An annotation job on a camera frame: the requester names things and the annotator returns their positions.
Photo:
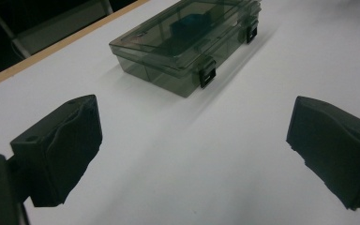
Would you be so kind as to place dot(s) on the small blue plastic box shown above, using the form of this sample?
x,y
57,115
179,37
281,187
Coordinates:
x,y
189,26

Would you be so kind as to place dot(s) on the white board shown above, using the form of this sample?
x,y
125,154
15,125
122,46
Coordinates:
x,y
184,156

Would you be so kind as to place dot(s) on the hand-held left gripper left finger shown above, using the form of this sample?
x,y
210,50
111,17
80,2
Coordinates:
x,y
62,150

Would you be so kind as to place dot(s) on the white metal stand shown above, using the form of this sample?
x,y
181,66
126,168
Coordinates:
x,y
59,31

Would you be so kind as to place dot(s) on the grey transparent storage box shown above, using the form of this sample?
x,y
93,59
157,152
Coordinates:
x,y
156,59

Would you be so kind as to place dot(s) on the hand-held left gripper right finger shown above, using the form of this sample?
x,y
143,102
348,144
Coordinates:
x,y
337,146

